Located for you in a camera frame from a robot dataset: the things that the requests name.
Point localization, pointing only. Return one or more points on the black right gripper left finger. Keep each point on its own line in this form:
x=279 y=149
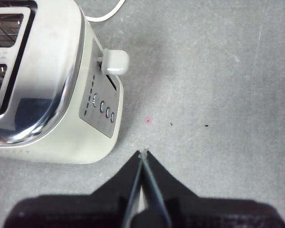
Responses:
x=85 y=211

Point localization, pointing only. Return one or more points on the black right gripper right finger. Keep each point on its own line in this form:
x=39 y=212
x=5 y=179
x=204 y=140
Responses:
x=204 y=213

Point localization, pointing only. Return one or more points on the cream and chrome toaster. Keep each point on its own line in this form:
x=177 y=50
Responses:
x=50 y=71

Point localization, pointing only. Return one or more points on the cream toaster lever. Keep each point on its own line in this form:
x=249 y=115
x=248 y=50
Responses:
x=115 y=60

